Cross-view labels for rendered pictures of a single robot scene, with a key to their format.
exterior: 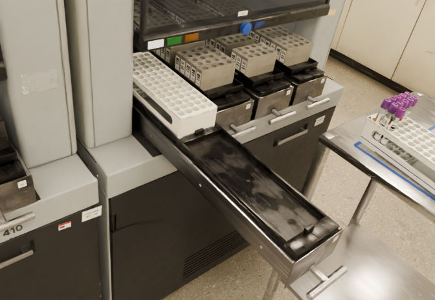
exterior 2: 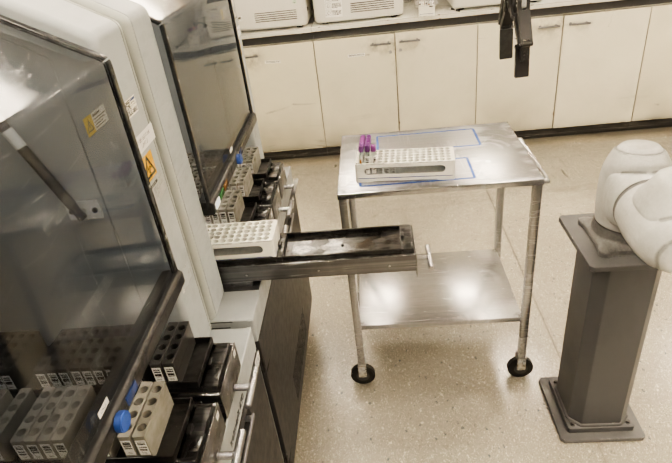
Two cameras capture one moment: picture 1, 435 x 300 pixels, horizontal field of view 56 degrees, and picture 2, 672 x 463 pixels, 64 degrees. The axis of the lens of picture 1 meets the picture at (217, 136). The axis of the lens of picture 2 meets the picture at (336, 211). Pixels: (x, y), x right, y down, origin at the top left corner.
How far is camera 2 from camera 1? 0.76 m
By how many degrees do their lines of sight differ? 33
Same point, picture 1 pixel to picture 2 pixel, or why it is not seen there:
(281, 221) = (384, 245)
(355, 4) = not seen: hidden behind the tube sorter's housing
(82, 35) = (186, 224)
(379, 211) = not seen: hidden behind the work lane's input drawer
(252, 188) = (349, 245)
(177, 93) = (238, 233)
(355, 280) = (399, 288)
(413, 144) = (392, 160)
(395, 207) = not seen: hidden behind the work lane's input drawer
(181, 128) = (273, 247)
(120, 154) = (237, 305)
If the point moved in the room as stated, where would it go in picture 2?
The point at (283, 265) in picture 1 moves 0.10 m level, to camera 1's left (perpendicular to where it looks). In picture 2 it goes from (410, 262) to (382, 281)
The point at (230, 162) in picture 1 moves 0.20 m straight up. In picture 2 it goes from (318, 245) to (308, 177)
